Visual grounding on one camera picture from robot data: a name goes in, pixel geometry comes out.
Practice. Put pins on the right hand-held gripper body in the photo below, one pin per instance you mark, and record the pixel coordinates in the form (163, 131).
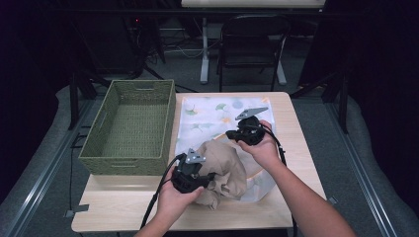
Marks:
(252, 131)

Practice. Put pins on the white desk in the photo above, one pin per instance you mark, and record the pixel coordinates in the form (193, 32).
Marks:
(204, 59)

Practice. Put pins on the beige garment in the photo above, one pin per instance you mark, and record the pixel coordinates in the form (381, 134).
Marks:
(224, 168)

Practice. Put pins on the black equipment with red light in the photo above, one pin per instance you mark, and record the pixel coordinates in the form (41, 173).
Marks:
(141, 36)

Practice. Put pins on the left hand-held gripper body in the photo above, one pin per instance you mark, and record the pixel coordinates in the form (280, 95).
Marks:
(186, 177)

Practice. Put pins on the white leaf-print laundry bag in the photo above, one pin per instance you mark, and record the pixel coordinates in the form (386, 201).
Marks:
(207, 115)

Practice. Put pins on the grey tape strip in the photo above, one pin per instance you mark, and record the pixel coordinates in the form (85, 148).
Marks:
(332, 200)
(79, 208)

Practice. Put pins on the black folding chair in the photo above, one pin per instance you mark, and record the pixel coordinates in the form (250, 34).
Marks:
(250, 36)

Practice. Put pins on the person's left hand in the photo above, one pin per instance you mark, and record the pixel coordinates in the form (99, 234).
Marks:
(174, 200)

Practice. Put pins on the person's right hand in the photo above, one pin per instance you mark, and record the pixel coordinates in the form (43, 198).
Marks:
(265, 151)

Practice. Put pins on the green woven basket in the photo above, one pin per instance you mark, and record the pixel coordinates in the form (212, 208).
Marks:
(131, 131)

